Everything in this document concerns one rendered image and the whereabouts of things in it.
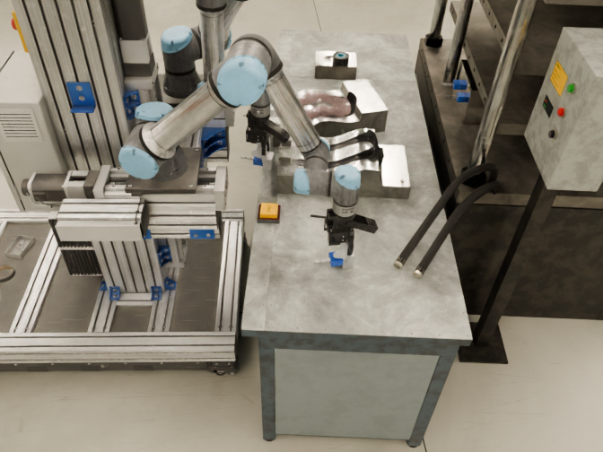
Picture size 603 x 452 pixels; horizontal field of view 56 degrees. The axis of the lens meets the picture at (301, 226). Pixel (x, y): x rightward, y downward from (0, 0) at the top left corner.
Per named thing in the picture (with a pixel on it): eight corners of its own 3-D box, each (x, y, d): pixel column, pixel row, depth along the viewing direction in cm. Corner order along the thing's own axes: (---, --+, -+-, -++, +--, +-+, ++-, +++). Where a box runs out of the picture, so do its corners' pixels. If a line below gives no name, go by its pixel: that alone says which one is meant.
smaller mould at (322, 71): (314, 78, 276) (315, 65, 271) (315, 63, 287) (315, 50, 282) (355, 80, 276) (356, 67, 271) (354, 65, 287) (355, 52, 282)
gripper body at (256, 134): (250, 132, 221) (249, 106, 213) (272, 134, 220) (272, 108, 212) (246, 143, 216) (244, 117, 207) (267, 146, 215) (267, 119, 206)
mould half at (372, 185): (276, 193, 215) (276, 165, 205) (281, 152, 233) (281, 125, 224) (408, 199, 215) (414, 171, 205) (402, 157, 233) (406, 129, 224)
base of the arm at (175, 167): (137, 181, 181) (132, 157, 174) (145, 152, 192) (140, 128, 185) (185, 181, 182) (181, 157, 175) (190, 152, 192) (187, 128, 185)
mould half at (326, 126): (273, 147, 235) (272, 125, 228) (259, 113, 253) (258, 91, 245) (384, 131, 246) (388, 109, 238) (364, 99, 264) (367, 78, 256)
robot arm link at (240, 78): (154, 159, 177) (282, 62, 149) (139, 190, 166) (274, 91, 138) (124, 134, 171) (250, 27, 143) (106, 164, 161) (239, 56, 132)
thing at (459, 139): (456, 203, 225) (459, 191, 221) (418, 47, 318) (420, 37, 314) (667, 212, 225) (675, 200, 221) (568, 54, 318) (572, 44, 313)
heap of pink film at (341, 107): (298, 127, 236) (298, 111, 231) (287, 104, 248) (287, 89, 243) (356, 119, 241) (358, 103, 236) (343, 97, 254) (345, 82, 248)
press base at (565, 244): (420, 312, 276) (452, 204, 226) (397, 151, 369) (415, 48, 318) (595, 320, 276) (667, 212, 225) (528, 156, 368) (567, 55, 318)
